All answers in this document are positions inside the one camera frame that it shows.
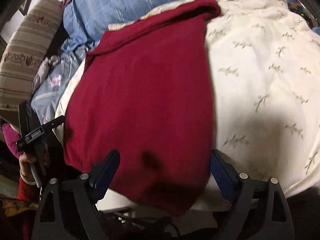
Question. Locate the dark red garment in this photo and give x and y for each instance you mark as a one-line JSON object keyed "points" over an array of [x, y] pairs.
{"points": [[146, 92]]}

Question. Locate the grey crumpled cloth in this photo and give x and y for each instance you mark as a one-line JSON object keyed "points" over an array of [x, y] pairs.
{"points": [[45, 67]]}

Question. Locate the striped beige cushion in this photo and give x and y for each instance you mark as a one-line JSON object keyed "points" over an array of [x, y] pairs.
{"points": [[26, 50]]}

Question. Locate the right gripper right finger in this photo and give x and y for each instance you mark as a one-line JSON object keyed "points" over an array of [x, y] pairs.
{"points": [[259, 209]]}

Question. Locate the grey star-print bedsheet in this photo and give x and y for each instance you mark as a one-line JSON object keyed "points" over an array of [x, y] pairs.
{"points": [[46, 99]]}

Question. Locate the person's left hand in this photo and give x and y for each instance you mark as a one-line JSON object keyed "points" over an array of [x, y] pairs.
{"points": [[26, 161]]}

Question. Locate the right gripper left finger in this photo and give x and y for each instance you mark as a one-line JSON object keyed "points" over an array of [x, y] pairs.
{"points": [[67, 209]]}

